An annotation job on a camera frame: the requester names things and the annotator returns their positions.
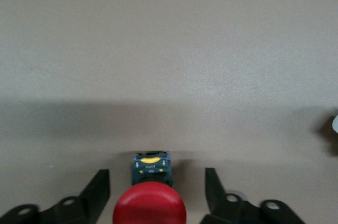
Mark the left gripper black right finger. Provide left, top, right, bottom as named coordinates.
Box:
left=199, top=167, right=307, bottom=224

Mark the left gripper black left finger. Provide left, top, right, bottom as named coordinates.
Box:
left=0, top=169, right=110, bottom=224

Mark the red mushroom push button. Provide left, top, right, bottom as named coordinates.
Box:
left=112, top=151, right=187, bottom=224

